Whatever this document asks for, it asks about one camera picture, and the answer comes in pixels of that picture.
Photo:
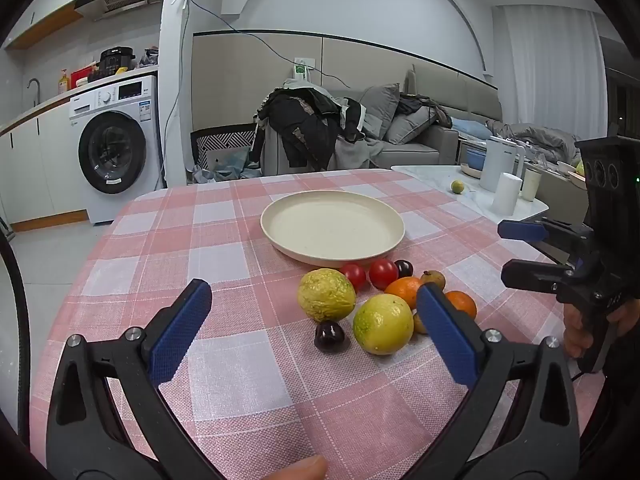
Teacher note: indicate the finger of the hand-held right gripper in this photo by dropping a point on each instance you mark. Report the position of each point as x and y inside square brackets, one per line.
[520, 230]
[530, 275]

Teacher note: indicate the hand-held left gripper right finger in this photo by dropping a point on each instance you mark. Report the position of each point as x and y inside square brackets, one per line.
[447, 335]

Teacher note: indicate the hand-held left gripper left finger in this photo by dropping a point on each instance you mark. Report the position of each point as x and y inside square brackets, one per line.
[177, 332]

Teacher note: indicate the brown longan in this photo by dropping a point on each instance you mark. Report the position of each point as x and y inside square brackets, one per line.
[433, 279]
[419, 324]

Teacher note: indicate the orange mandarin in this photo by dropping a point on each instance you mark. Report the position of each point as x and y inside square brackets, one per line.
[402, 292]
[462, 305]

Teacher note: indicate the smooth yellow-green citrus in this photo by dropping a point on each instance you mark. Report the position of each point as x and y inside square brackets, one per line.
[382, 325]

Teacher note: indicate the large dark cherry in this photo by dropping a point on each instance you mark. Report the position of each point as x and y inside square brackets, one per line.
[329, 337]

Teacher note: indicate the wrinkled yellow-green guava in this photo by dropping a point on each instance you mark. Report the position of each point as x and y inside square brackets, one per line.
[325, 295]

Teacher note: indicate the cream round plate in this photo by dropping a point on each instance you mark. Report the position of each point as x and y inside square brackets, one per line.
[330, 225]

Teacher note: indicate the person's right hand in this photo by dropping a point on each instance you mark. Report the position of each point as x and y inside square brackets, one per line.
[574, 332]

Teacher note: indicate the person's left hand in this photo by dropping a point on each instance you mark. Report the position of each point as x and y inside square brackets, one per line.
[300, 471]

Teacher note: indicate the tall white cup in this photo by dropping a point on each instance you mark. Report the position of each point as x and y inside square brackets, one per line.
[506, 192]

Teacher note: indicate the cream cup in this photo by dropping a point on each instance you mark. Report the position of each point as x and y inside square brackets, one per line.
[531, 185]

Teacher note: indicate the green fruit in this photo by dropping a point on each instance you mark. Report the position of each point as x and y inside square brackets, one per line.
[580, 167]

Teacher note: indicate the white kettle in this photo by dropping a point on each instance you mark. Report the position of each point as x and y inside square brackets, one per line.
[500, 160]

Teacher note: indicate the small green lime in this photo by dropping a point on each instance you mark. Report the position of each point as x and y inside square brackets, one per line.
[457, 187]

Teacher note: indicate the pink checked tablecloth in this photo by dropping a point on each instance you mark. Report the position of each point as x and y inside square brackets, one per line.
[250, 310]

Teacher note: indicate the white coffee table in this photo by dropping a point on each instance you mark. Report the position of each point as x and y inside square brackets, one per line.
[450, 200]

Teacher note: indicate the dark plum by tomatoes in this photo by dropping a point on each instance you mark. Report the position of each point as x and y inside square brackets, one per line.
[403, 268]

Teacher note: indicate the red cherry tomato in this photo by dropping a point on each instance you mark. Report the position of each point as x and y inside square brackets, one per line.
[354, 276]
[383, 273]

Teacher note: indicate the grey blanket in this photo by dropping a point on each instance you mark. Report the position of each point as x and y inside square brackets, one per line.
[545, 140]

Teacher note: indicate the light blue cushion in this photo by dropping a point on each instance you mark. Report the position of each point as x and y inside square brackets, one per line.
[470, 126]

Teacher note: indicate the grey sofa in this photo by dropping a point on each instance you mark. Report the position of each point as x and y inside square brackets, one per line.
[425, 152]

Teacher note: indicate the brown clothes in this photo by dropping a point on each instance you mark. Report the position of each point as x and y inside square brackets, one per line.
[430, 107]

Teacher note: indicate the grey pillow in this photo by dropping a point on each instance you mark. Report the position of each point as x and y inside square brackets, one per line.
[380, 107]
[410, 125]

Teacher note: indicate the white curtain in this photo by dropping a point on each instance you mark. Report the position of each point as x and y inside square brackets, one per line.
[550, 70]

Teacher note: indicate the blue plastic bag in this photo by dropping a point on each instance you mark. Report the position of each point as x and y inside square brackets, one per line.
[225, 167]

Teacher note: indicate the white washing machine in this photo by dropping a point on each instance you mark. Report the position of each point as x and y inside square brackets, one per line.
[112, 155]

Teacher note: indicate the black white patterned box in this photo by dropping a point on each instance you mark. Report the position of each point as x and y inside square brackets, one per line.
[220, 137]

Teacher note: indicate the white kitchen cabinet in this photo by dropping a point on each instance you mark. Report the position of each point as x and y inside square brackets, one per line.
[45, 170]

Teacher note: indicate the pile of dark clothes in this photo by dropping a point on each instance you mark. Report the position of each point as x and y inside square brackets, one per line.
[305, 125]

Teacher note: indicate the green white charger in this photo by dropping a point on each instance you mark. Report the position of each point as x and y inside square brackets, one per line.
[300, 70]

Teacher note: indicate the red box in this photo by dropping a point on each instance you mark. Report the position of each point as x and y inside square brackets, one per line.
[82, 77]

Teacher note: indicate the yellow bottle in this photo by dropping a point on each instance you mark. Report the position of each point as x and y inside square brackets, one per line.
[62, 84]

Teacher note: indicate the dark bag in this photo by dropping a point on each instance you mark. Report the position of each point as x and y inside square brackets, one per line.
[149, 57]

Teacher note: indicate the black pressure cooker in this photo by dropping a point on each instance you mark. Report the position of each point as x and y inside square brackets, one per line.
[116, 62]

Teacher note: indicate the metal faucet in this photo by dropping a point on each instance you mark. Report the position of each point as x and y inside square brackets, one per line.
[35, 90]

